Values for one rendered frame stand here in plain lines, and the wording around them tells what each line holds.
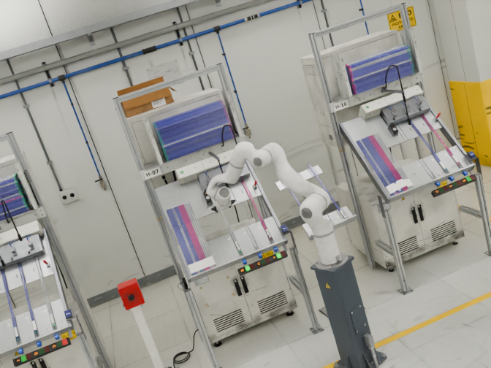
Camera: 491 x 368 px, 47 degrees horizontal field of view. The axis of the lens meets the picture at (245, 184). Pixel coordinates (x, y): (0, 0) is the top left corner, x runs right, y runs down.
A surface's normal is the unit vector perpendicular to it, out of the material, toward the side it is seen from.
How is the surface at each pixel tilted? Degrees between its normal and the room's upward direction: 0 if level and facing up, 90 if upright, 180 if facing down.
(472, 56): 90
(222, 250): 47
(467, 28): 90
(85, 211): 90
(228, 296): 90
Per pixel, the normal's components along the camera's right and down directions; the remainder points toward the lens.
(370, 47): 0.26, 0.19
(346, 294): 0.63, 0.03
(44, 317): -0.01, -0.49
